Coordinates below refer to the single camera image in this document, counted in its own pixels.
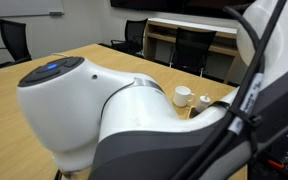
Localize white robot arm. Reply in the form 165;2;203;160
17;0;288;180

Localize white ceramic mug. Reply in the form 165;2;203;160
173;86;195;107

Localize black chair by window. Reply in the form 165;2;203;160
111;19;147;55

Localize wooden shelf cabinet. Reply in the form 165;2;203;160
144;18;240;84

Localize dark squeeze bottle in tray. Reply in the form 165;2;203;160
195;94;211;113

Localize black chair top left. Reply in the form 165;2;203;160
169;28;216;76

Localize whiteboard eraser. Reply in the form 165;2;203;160
49;11;64;16

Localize black office chair middle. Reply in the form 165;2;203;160
0;19;32;68

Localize whiteboard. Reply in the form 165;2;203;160
0;0;64;17

